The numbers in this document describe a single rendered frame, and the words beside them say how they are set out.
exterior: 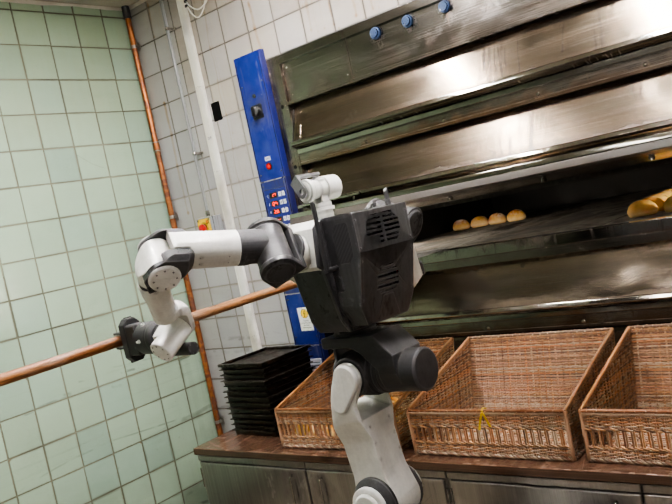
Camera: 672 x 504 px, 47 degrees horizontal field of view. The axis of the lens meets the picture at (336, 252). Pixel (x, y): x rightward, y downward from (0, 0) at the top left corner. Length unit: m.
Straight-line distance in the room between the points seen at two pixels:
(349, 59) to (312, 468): 1.57
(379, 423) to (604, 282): 0.96
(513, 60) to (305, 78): 0.94
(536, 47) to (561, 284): 0.80
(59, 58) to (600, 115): 2.37
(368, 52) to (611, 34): 0.94
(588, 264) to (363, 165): 0.97
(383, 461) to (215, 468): 1.26
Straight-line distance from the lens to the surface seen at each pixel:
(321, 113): 3.21
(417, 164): 2.93
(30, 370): 2.10
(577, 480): 2.32
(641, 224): 2.62
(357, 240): 1.87
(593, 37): 2.64
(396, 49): 3.00
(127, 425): 3.71
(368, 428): 2.10
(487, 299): 2.87
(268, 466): 3.04
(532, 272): 2.80
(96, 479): 3.64
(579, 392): 2.39
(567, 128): 2.66
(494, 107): 2.78
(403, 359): 1.97
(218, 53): 3.60
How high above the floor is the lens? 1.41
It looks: 3 degrees down
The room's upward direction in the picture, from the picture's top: 12 degrees counter-clockwise
